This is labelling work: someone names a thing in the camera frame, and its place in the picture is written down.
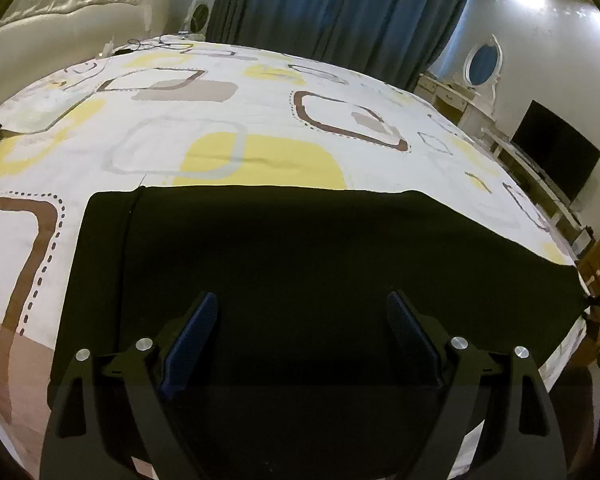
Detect white dressing table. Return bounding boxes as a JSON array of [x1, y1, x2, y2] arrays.
[[415, 72, 496, 131]]

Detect oval vanity mirror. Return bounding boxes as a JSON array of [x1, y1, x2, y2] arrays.
[[462, 34, 503, 101]]

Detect cream tufted headboard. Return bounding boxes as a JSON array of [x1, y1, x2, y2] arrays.
[[0, 0, 171, 121]]

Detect black television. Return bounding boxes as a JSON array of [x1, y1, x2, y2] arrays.
[[510, 100, 600, 203]]

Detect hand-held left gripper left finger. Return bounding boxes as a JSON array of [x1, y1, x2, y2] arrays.
[[39, 292, 218, 480]]

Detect black pants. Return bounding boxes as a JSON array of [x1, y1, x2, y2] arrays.
[[47, 186, 588, 480]]

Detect patterned white bed sheet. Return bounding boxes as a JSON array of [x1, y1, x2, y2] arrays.
[[0, 35, 588, 476]]

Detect blue curtain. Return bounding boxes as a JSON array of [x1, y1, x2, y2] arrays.
[[205, 0, 476, 93]]

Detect white round fan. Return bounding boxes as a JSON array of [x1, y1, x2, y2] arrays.
[[187, 2, 211, 36]]

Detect white television stand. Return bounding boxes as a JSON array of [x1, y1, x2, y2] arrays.
[[480, 127, 596, 251]]

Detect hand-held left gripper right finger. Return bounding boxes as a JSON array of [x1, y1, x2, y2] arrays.
[[386, 291, 568, 480]]

